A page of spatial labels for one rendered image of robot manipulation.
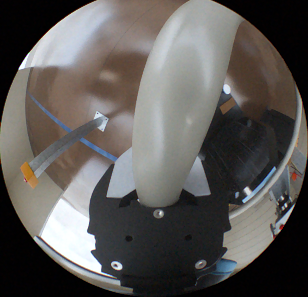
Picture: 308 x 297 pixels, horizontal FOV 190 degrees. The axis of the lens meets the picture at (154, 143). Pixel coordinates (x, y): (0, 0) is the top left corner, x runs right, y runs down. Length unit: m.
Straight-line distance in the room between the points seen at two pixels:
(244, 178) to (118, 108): 1.33
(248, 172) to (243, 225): 5.87
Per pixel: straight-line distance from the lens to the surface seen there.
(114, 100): 1.17
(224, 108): 1.24
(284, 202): 0.83
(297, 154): 1.78
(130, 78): 1.11
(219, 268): 0.22
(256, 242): 6.57
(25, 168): 0.77
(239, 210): 0.38
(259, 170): 0.78
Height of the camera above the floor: 1.04
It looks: 63 degrees down
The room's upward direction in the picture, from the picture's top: 169 degrees counter-clockwise
